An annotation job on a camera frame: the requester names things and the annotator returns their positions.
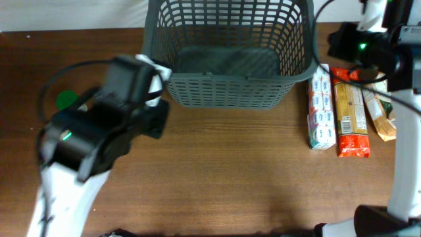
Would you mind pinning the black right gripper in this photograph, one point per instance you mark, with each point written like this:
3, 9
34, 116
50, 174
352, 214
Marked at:
340, 44

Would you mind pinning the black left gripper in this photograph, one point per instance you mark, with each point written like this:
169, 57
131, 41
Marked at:
162, 120

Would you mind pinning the spaghetti packet red ends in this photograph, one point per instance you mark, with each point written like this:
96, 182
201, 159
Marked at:
351, 122

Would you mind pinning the orange Nescafe coffee pouch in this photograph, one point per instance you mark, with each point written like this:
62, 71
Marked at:
382, 114

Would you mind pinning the Kleenex tissue multipack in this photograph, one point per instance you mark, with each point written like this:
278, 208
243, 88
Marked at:
320, 119

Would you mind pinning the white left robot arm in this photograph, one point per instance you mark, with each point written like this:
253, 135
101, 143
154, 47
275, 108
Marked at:
77, 147

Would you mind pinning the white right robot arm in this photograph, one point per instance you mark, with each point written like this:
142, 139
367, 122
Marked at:
388, 39

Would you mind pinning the green lid jar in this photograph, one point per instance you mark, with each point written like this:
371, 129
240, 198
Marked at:
65, 99

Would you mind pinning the grey plastic basket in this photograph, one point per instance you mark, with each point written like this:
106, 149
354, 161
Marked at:
236, 54

